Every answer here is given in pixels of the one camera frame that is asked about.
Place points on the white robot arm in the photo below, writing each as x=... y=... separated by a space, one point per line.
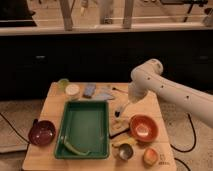
x=147 y=77

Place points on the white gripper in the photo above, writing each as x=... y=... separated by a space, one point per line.
x=135 y=93

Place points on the blue sponge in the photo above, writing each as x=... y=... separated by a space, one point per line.
x=89 y=90

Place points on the dark red bowl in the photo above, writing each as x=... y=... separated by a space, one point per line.
x=42 y=133

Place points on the black wooden scrub brush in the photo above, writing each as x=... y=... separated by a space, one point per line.
x=117 y=126

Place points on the yellow banana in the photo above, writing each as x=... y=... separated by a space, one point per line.
x=130 y=141

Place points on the green plastic tray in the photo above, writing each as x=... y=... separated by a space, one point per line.
x=85 y=124

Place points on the grey blue cloth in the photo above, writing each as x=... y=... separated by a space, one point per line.
x=103 y=97

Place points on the small metal cup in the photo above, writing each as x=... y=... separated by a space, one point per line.
x=125 y=151

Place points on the orange bowl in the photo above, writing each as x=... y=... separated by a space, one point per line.
x=143 y=128

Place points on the white handled dish brush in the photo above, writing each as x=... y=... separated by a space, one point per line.
x=121 y=109

